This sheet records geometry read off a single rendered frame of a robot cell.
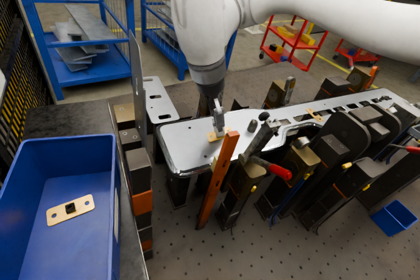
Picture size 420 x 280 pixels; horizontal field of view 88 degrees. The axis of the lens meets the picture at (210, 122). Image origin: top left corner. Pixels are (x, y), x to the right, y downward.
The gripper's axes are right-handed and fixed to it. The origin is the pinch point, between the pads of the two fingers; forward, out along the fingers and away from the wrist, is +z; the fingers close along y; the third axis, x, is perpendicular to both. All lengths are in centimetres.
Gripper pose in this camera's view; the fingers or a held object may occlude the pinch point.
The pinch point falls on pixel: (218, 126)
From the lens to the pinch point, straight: 69.5
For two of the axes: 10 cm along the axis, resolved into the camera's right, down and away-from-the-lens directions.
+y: -2.7, -7.0, 6.6
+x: -9.5, 3.0, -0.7
